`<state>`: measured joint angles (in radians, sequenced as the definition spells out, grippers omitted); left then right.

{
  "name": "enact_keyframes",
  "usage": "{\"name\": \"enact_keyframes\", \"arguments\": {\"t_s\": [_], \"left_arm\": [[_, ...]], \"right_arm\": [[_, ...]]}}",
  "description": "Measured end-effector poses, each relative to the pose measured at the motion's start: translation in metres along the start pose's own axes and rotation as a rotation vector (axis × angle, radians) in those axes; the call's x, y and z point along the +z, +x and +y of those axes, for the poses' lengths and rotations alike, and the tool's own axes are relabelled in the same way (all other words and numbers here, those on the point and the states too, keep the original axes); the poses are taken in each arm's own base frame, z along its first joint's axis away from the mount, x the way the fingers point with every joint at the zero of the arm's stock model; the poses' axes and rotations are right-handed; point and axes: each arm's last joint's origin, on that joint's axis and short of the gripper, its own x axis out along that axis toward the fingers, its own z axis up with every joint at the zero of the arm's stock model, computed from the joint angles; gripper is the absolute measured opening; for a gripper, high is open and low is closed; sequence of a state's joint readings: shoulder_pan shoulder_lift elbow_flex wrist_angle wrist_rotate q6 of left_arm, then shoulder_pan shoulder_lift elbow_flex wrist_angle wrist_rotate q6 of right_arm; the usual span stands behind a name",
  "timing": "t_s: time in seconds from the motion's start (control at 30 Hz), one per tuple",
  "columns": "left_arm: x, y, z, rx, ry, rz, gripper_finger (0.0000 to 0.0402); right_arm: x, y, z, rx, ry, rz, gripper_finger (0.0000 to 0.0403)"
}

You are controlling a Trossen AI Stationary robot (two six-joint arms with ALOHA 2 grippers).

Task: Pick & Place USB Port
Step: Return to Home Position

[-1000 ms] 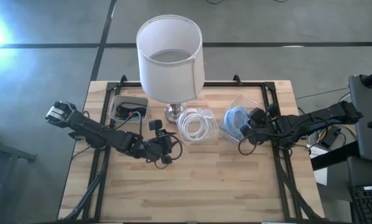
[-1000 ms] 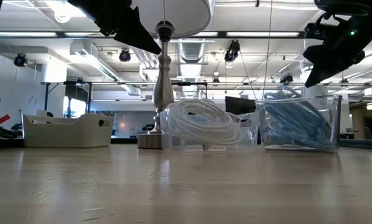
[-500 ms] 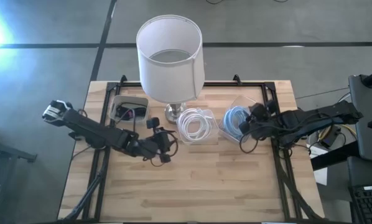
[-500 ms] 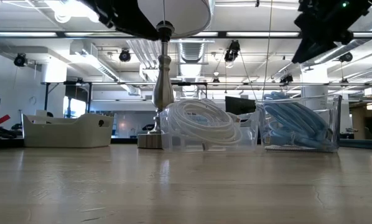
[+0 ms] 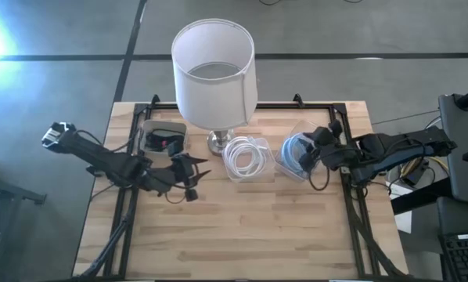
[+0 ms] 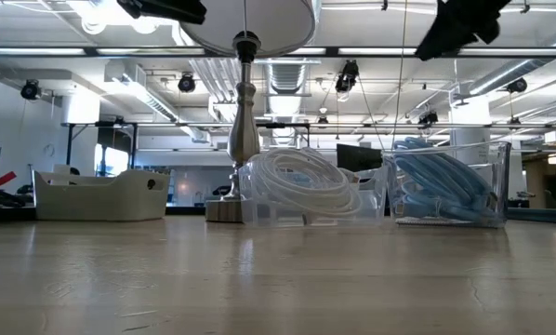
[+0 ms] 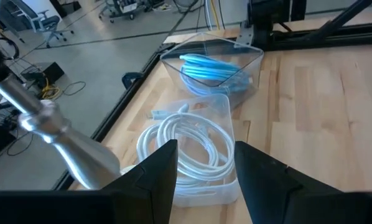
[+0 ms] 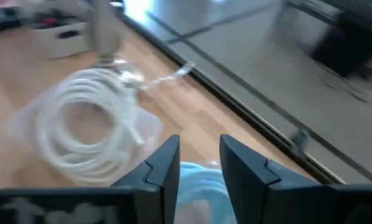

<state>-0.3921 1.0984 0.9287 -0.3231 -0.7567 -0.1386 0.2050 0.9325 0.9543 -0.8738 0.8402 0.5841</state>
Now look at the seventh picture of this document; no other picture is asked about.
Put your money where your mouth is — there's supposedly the wheeled equipment cart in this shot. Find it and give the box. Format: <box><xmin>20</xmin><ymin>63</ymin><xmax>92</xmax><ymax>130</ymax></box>
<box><xmin>98</xmin><ymin>0</ymin><xmax>151</xmax><ymax>24</ymax></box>

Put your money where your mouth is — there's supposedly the clear plastic bin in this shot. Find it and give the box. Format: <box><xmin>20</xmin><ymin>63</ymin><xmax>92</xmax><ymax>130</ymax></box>
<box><xmin>159</xmin><ymin>32</ymin><xmax>264</xmax><ymax>110</ymax></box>

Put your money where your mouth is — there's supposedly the black floor box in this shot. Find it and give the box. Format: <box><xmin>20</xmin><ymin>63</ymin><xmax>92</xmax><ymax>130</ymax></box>
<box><xmin>20</xmin><ymin>61</ymin><xmax>65</xmax><ymax>84</ymax></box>

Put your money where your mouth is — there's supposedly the white cable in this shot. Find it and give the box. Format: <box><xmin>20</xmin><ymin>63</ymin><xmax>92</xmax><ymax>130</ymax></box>
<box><xmin>137</xmin><ymin>124</ymin><xmax>236</xmax><ymax>191</ymax></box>
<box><xmin>136</xmin><ymin>104</ymin><xmax>236</xmax><ymax>184</ymax></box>

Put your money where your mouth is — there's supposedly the grey office chair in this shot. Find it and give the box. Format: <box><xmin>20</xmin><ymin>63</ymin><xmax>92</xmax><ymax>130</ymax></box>
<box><xmin>10</xmin><ymin>0</ymin><xmax>75</xmax><ymax>49</ymax></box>

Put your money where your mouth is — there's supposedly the table lamp white shade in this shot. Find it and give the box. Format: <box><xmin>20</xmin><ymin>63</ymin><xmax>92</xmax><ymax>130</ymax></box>
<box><xmin>0</xmin><ymin>0</ymin><xmax>122</xmax><ymax>190</ymax></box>

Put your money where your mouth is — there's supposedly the light blue cable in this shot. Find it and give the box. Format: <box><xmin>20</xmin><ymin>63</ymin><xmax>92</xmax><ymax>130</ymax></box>
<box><xmin>184</xmin><ymin>73</ymin><xmax>253</xmax><ymax>98</ymax></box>
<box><xmin>179</xmin><ymin>53</ymin><xmax>244</xmax><ymax>83</ymax></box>

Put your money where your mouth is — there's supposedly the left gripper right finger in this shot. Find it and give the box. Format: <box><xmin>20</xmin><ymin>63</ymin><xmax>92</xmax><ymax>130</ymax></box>
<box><xmin>234</xmin><ymin>141</ymin><xmax>346</xmax><ymax>224</ymax></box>

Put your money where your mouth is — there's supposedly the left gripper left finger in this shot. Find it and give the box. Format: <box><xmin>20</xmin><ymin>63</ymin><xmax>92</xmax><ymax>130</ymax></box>
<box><xmin>101</xmin><ymin>139</ymin><xmax>179</xmax><ymax>224</ymax></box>

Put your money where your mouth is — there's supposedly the frosted plastic bin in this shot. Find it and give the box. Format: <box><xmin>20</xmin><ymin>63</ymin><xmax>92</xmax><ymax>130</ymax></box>
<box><xmin>120</xmin><ymin>93</ymin><xmax>241</xmax><ymax>208</ymax></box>

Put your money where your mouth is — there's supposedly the yellow coiled floor cable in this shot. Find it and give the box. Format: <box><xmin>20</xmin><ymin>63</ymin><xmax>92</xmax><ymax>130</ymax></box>
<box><xmin>40</xmin><ymin>84</ymin><xmax>63</xmax><ymax>101</ymax></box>

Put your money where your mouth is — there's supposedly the black metal table frame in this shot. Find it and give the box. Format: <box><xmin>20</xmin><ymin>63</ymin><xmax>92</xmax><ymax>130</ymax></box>
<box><xmin>50</xmin><ymin>0</ymin><xmax>372</xmax><ymax>191</ymax></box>

